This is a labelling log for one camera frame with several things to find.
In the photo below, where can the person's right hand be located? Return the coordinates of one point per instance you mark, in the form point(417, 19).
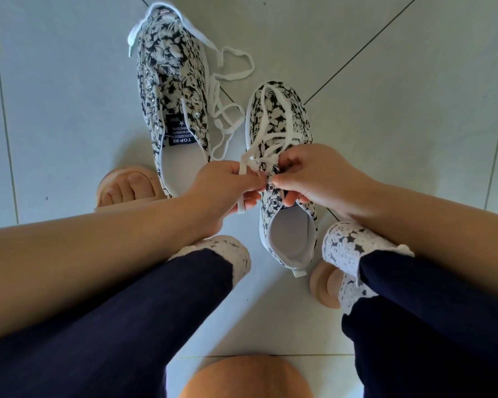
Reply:
point(328, 178)

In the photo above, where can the person's left hand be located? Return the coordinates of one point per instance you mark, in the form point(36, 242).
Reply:
point(220, 194)

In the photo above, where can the bright white shoelace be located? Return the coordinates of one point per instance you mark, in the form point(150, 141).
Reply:
point(265, 132)
point(232, 53)

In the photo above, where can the person's right forearm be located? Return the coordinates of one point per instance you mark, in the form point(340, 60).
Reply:
point(452, 240)

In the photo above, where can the person's left forearm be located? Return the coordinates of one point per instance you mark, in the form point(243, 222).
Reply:
point(74, 269)

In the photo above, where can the person's right leg navy trousers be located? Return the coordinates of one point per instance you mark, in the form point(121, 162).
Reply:
point(431, 327)

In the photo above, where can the person's leg navy trousers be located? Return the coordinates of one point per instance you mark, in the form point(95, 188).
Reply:
point(99, 331)
point(431, 327)

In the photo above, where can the person's left leg navy trousers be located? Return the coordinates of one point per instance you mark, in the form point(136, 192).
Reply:
point(99, 331)

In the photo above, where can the pink slipper with white charms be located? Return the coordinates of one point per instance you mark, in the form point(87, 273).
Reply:
point(128, 190)

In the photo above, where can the pink slipper with green charm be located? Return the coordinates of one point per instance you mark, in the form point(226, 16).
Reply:
point(325, 286)

